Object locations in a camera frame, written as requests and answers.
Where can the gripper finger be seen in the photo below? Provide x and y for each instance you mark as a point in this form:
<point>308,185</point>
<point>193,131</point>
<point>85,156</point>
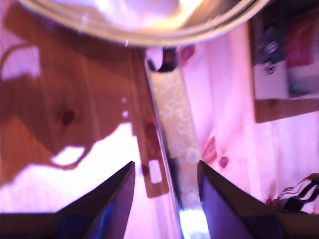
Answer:
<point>109,209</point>
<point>224,209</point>

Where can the cardboard can tray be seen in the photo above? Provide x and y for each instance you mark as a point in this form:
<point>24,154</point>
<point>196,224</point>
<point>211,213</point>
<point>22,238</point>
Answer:
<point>270,82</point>

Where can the large steel pot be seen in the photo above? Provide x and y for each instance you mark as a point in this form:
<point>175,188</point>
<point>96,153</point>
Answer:
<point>174,112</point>

